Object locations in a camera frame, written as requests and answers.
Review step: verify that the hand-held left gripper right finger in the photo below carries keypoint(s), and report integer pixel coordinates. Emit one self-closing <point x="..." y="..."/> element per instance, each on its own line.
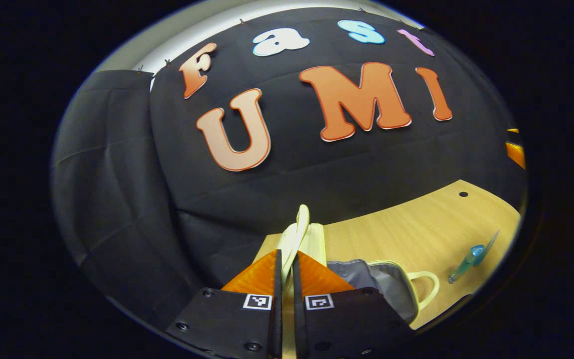
<point x="298" y="309"/>

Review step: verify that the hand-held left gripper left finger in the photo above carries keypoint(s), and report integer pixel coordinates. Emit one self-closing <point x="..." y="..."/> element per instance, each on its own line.
<point x="277" y="299"/>

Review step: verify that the blue skin care tube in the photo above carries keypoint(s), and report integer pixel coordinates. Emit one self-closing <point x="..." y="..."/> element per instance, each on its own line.
<point x="469" y="259"/>

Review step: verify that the black backdrop cloth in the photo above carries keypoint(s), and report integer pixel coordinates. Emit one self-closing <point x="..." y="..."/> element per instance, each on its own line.
<point x="292" y="189"/>

